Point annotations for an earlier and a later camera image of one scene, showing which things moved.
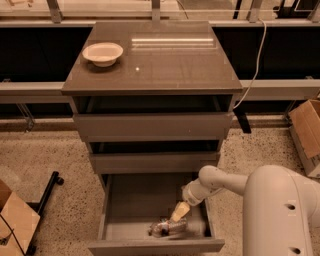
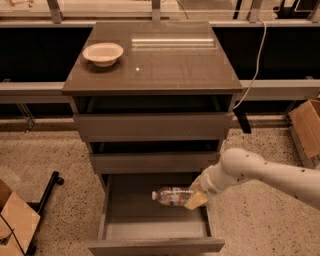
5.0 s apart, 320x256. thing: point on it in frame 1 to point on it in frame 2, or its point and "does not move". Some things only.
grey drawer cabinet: (153, 100) does not move
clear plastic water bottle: (165, 227) to (172, 196)
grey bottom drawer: (131, 202) does not move
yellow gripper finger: (180, 211) to (198, 199)
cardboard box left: (21, 219) does not move
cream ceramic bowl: (103, 54) does not move
